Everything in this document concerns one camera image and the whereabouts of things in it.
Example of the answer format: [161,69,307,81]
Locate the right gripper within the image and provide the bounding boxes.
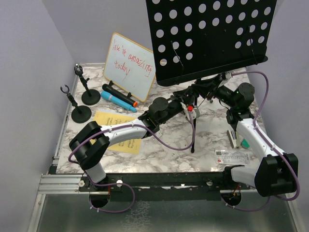
[192,74,237,109]

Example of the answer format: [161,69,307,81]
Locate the black tripod music stand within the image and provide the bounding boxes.
[145,0,278,153]

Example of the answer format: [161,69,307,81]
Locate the yellow sheet music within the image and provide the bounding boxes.
[93,111,141,155]

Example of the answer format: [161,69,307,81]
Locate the black microphone orange tip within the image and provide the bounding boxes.
[102,84,138,107]

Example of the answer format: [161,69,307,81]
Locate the blue-headed microphone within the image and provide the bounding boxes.
[100,91,137,113]

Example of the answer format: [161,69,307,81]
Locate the black microphone stand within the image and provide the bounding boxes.
[60,85,92,124]
[74,64,101,105]

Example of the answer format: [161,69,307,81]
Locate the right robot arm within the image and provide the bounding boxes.
[194,73,300,201]

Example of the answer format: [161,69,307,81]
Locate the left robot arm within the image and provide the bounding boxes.
[69,87,198,191]

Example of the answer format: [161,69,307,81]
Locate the grey stapler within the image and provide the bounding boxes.
[226,130,240,148]

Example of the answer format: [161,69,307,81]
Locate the yellow-framed whiteboard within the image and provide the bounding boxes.
[103,32,155,102]

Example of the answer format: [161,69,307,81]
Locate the green eraser block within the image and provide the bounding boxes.
[240,139,250,149]

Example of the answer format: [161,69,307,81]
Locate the clear ruler set packet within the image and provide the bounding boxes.
[215,150,250,165]

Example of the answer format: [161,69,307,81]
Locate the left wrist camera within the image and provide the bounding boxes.
[181,102,200,121]

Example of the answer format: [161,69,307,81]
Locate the black mounting rail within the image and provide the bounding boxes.
[79,172,249,202]

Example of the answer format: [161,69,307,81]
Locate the aluminium frame rail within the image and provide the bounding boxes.
[37,174,82,194]

